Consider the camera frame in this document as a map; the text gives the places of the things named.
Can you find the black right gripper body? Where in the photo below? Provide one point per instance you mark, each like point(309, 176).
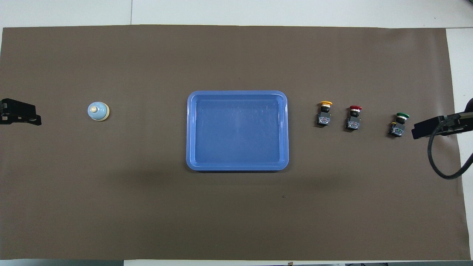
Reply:
point(453, 123)

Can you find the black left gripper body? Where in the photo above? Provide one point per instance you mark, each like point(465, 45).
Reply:
point(8, 111)

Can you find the green mushroom push button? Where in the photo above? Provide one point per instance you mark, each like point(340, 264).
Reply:
point(397, 130)

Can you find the light blue call bell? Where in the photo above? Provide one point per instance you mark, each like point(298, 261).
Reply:
point(98, 112)

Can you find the red mushroom push button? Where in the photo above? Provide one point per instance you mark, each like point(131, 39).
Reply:
point(353, 123)

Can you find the yellow mushroom push button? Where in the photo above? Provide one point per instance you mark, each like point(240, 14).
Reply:
point(324, 119)

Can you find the blue plastic tray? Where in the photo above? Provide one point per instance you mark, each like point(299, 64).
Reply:
point(236, 133)

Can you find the brown table mat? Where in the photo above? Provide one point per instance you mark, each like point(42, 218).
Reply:
point(147, 203)

